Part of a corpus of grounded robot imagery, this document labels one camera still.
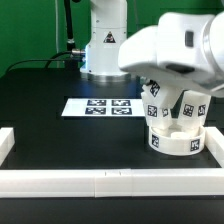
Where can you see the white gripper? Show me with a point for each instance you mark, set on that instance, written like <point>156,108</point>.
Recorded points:
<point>138,54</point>

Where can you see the white round stool seat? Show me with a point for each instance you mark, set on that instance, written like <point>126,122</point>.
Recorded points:
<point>174,141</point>

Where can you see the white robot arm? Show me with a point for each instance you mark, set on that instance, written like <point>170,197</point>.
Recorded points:
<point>183,50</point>

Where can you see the black vertical pole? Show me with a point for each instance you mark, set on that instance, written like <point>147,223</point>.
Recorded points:
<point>71,65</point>

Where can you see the white tag sheet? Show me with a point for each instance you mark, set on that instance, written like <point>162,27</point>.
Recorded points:
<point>83,107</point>

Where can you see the white right fence bar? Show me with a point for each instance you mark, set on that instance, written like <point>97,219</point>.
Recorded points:
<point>214,141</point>

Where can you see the white fence bar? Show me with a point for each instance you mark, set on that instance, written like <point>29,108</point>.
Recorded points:
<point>111,183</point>
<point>214,141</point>
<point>7,142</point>

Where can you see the white front fence bar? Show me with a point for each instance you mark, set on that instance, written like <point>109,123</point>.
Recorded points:
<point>111,183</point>

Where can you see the white left fence bar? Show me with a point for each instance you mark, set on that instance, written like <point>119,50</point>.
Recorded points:
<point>7,142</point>

